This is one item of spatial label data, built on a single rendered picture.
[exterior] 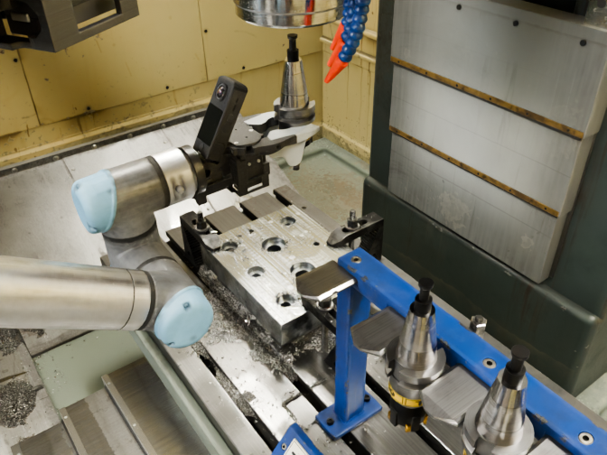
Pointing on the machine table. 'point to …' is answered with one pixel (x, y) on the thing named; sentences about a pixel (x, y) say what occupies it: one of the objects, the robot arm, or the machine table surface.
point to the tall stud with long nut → (478, 325)
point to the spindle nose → (289, 13)
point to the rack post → (349, 371)
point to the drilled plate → (246, 289)
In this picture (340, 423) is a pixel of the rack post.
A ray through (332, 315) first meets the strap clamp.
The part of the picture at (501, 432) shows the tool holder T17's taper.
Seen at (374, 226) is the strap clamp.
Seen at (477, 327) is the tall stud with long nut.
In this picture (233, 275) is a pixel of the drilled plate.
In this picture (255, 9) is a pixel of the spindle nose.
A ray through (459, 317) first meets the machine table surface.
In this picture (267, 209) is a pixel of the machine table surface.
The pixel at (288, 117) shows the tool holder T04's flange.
